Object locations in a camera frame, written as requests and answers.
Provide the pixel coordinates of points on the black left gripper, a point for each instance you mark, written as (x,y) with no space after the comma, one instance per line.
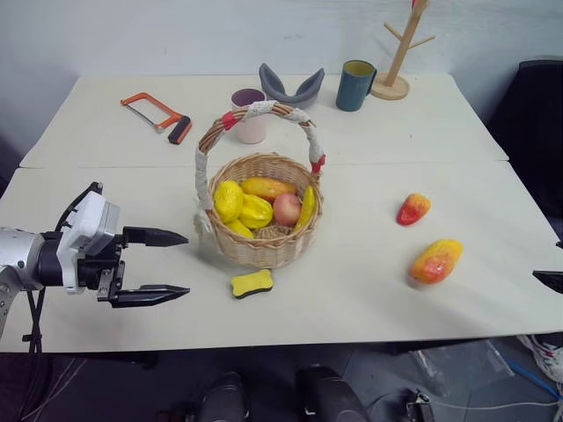
(94,270)

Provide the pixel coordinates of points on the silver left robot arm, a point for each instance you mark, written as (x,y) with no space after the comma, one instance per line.
(19,252)

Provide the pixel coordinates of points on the white sneaker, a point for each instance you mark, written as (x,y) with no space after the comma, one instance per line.
(545,354)

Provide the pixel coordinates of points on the yellow lemon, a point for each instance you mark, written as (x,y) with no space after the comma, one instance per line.
(228,201)

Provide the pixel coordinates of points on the yellow black sponge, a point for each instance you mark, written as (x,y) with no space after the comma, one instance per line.
(251,285)

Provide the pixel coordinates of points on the black chair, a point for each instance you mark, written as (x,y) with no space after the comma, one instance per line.
(534,132)

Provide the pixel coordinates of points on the yellow starfruit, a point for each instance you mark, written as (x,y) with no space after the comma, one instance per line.
(255,212)

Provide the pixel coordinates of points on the large red yellow mango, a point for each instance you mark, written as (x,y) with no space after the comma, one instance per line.
(435,261)

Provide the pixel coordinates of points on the clear plastic bag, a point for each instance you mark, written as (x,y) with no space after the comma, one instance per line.
(457,365)

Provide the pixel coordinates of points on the orange yellow mango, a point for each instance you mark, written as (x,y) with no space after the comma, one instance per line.
(266,188)

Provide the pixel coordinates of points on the orange hacksaw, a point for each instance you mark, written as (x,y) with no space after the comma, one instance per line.
(176,127)

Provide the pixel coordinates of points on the pink peach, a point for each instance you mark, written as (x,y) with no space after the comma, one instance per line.
(287,210)

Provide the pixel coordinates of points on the dark rounded shape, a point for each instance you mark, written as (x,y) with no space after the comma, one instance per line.
(327,395)
(224,397)

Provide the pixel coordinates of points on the small red yellow mango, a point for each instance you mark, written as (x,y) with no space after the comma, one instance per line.
(413,210)

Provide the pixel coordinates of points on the pink cup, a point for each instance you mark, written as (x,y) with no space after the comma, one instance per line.
(251,125)

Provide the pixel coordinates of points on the grey bowl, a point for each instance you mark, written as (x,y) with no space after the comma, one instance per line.
(275,85)

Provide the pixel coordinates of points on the wooden mug tree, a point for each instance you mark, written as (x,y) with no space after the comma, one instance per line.
(393,83)

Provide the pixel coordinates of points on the dark blue mug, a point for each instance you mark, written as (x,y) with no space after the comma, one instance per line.
(352,90)

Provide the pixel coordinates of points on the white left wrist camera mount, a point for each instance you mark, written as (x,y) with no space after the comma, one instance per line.
(90,220)

